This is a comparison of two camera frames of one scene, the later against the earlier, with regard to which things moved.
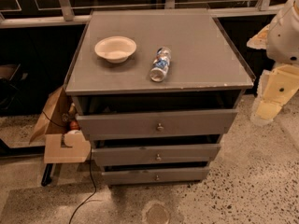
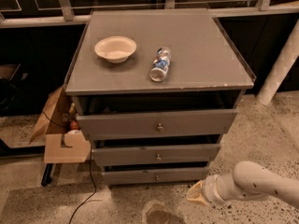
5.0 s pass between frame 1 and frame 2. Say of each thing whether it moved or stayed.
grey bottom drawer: stayed
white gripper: moved
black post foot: stayed
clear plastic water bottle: stayed
